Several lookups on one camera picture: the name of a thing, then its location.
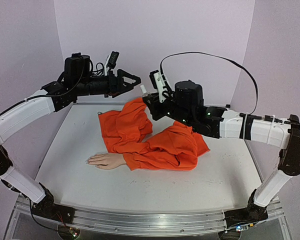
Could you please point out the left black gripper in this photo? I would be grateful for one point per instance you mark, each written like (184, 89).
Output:
(115, 83)

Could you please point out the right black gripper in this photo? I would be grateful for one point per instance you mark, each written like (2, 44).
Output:
(152, 107)

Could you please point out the white nail polish cap brush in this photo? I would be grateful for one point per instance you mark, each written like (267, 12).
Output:
(143, 89)

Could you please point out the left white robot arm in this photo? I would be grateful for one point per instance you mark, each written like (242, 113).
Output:
(78, 79)

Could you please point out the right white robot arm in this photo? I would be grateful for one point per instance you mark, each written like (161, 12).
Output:
(186, 106)

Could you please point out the orange cloth garment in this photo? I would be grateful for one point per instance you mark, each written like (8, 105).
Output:
(129, 132)

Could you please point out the mannequin hand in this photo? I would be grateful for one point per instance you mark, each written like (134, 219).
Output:
(107, 161)

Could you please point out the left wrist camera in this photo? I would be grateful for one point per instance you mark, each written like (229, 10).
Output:
(110, 62)

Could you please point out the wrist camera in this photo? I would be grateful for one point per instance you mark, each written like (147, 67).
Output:
(161, 84)
(110, 62)

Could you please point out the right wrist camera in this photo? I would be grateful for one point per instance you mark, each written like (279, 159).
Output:
(161, 84)

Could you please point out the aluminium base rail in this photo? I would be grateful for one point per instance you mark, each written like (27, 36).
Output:
(92, 223)

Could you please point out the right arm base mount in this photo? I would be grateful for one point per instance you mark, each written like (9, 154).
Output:
(251, 214)

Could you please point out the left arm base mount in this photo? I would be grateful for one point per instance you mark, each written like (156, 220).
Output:
(48, 209)

